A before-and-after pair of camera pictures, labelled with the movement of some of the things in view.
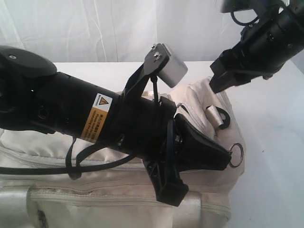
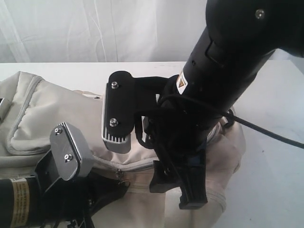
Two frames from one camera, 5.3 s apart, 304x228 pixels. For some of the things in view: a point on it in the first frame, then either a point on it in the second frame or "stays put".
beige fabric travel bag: x=121 y=194 stays put
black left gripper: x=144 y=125 → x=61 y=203
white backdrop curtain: x=117 y=31 stays put
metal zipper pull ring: x=242 y=153 → x=127 y=182
